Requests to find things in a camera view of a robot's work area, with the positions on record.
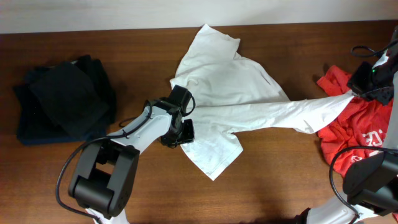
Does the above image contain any white t-shirt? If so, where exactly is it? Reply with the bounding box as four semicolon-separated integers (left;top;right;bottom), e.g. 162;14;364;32
170;24;354;180

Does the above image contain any red t-shirt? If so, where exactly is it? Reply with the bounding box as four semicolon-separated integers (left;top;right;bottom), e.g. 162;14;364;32
317;65;394;176

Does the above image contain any black folded garment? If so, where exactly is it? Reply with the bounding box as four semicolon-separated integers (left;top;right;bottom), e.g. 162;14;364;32
24;55;116;139

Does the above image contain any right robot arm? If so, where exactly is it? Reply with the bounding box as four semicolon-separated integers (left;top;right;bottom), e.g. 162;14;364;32
294;32;397;224

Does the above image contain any dark navy folded garment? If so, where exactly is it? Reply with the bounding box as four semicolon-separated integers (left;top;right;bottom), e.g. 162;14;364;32
12;84;97;146

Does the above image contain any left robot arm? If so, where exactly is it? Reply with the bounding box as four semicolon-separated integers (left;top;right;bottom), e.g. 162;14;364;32
68;96;194;223

